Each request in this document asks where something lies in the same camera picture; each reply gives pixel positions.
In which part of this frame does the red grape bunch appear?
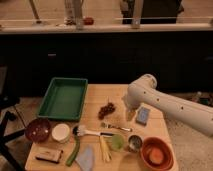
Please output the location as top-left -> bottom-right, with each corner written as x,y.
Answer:
98,102 -> 116,120

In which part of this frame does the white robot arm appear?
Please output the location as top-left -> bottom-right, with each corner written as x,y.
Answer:
123,74 -> 213,137

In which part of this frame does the small metal cup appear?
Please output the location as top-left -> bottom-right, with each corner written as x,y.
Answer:
128,135 -> 143,152

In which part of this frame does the blue sponge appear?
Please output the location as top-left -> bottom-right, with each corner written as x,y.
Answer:
136,107 -> 150,126

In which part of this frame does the silver fork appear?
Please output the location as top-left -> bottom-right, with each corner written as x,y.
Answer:
101,122 -> 133,132

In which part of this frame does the yellow chopsticks bundle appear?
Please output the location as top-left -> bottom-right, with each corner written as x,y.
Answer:
99,136 -> 111,162

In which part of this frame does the orange bowl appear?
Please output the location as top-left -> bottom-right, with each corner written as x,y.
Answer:
140,137 -> 174,171

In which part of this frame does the white dish brush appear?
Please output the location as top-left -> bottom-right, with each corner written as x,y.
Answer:
73,125 -> 113,137

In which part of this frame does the blue cloth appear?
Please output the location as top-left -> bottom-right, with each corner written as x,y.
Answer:
75,146 -> 95,171

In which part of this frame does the green plastic tray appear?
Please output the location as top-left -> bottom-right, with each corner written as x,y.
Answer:
37,77 -> 88,122

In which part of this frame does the green cucumber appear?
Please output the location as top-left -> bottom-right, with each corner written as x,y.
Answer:
65,135 -> 80,167

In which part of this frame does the wooden block eraser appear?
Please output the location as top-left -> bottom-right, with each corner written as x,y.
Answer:
35,147 -> 63,163

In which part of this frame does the dark red bowl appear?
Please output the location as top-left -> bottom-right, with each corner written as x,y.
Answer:
25,118 -> 51,143

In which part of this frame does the red object on counter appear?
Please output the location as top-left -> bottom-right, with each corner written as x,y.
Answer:
83,17 -> 94,25

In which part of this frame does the black chair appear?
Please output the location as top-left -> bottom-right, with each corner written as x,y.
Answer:
0,66 -> 24,171

